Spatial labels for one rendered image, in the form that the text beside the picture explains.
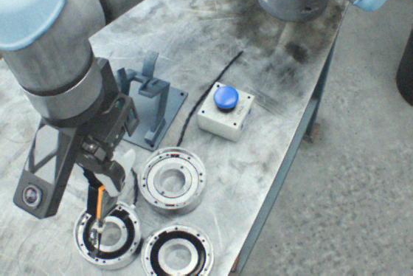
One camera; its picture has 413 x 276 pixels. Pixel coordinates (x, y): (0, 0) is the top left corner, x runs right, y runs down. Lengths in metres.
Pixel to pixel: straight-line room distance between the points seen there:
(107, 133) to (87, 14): 0.17
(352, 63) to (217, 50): 1.14
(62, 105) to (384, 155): 1.47
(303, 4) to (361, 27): 1.19
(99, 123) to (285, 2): 0.53
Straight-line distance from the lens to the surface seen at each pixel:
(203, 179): 0.73
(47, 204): 0.49
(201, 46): 0.91
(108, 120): 0.51
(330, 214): 1.62
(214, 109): 0.77
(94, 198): 0.62
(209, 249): 0.69
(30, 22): 0.35
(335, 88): 1.88
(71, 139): 0.48
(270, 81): 0.86
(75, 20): 0.37
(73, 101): 0.43
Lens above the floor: 1.49
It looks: 58 degrees down
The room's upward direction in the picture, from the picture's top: 4 degrees counter-clockwise
